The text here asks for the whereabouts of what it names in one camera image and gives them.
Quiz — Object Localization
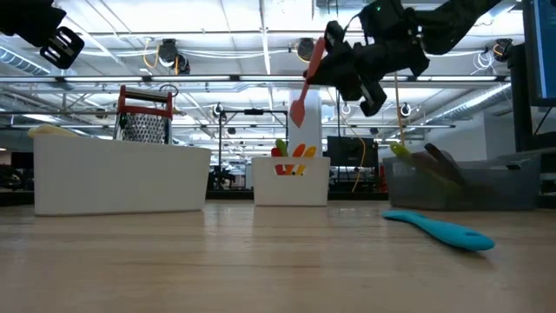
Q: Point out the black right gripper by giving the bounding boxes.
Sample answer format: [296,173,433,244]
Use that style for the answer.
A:
[305,19,431,103]

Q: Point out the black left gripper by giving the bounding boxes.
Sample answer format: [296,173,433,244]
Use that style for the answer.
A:
[0,0,86,70]

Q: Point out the pink silicone spatula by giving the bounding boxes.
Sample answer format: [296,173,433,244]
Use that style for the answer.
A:
[288,36,328,129]

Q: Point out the green silicone spoon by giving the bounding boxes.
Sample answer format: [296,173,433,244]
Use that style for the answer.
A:
[388,142,462,197]

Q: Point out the white building pillar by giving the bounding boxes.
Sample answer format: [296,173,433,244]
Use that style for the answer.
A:
[288,89,323,158]

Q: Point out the black equipment box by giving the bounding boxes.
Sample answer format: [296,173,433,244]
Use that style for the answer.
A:
[326,135,380,169]

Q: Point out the steel box grater red trim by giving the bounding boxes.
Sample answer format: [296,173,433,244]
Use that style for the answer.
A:
[112,84,175,145]

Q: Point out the white plastic bin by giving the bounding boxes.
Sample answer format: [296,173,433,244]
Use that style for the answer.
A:
[33,133,213,217]
[251,156,331,207]

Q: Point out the grey translucent plastic bin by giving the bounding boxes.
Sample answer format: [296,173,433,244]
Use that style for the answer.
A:
[381,149,543,212]

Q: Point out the black computer monitor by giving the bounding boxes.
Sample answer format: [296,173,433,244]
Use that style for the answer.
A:
[523,0,556,108]

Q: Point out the blue silicone spoon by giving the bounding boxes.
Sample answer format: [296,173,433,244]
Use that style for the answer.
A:
[381,209,496,252]

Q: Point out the black ceiling cable reel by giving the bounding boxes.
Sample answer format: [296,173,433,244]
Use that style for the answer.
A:
[295,37,316,63]
[493,37,515,63]
[156,37,192,76]

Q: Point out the yellow hanging cable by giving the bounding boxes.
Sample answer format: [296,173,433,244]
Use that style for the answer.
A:
[387,71,408,149]

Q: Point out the black background rig frame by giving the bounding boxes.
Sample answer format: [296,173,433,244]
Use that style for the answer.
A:
[215,108,290,186]

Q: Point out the black aluminium table frame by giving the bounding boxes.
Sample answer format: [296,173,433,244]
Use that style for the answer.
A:
[0,189,556,209]

